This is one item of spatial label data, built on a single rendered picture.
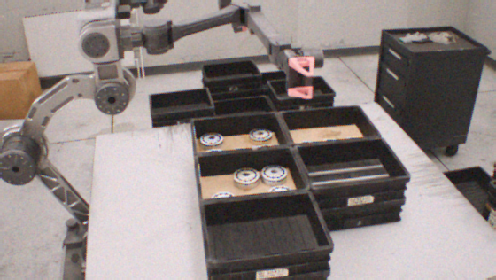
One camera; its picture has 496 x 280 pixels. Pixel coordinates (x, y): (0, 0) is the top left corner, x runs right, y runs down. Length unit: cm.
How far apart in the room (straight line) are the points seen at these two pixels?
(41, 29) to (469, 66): 369
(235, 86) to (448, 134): 158
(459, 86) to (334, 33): 215
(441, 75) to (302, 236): 196
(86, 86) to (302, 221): 104
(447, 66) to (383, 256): 182
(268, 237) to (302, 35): 371
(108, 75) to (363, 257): 121
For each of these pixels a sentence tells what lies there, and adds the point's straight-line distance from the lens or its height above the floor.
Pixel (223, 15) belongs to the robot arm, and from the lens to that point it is 178.
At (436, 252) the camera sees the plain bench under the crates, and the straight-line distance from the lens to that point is 193.
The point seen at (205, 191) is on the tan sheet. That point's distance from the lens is 190.
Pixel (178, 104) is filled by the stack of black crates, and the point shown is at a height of 50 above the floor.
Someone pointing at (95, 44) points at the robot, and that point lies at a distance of 164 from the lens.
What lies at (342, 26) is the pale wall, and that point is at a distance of 532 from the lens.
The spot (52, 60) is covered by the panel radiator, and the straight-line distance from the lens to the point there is 491.
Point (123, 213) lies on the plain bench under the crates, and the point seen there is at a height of 70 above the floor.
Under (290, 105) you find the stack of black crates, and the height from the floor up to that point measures 54.
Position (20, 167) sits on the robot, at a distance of 216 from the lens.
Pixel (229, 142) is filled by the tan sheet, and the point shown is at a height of 83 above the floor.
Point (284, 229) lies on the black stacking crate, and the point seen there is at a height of 83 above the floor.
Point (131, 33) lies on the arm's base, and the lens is 164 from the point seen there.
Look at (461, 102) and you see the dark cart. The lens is 359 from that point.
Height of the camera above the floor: 198
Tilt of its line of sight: 32 degrees down
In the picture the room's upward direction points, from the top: 1 degrees counter-clockwise
